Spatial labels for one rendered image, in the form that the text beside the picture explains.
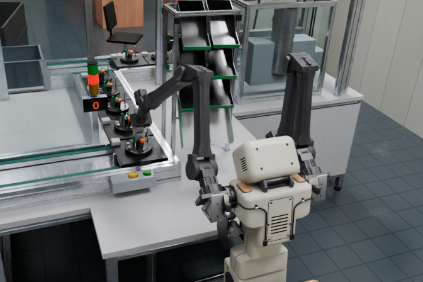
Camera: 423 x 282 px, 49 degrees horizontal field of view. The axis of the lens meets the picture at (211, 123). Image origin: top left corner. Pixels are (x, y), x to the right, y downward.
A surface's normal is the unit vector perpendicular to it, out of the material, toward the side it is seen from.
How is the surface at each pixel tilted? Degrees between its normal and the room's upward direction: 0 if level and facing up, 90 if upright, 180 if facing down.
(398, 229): 0
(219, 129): 45
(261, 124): 90
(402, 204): 0
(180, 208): 0
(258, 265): 82
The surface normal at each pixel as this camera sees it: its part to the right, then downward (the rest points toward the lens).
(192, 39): 0.15, -0.62
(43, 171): 0.06, -0.89
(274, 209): 0.37, 0.31
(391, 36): -0.93, 0.11
